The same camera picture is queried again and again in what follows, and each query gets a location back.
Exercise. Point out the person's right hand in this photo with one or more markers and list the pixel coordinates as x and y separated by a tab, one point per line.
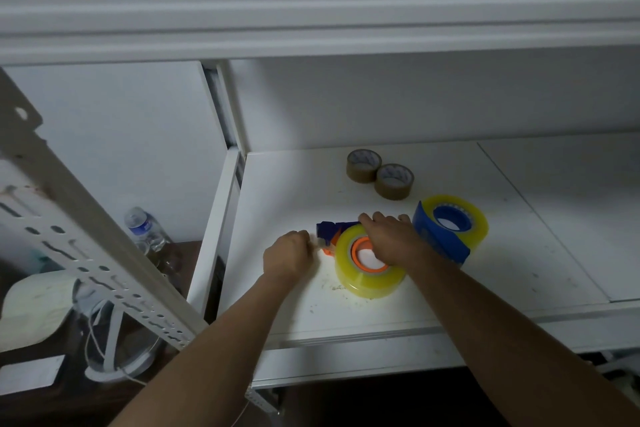
400	241

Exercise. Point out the person's left hand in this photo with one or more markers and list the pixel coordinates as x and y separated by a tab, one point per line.
287	256

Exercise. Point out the large brown tape roll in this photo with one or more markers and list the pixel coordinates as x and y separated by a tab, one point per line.
394	193

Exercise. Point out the orange and blue tape dispenser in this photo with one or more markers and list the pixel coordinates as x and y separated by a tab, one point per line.
330	229

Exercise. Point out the yellow tape roll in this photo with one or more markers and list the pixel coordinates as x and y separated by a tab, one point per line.
345	266
480	231

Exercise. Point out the small brown tape roll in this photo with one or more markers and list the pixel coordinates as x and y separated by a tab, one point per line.
361	176

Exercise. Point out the person's right forearm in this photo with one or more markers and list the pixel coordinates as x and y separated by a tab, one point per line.
515	356

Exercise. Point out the person's left forearm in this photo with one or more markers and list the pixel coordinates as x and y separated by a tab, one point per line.
210	366

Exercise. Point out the white metal shelf rack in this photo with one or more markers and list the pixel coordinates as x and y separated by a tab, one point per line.
500	251

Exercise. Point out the clear plastic water bottle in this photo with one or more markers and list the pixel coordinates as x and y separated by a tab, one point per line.
142	226

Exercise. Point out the white crumpled cloth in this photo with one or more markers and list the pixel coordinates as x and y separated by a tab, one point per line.
87	299

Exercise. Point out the cream paper sheet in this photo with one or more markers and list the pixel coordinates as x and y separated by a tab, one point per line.
35	311

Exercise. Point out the white card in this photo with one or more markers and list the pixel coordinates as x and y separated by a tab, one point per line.
30	374

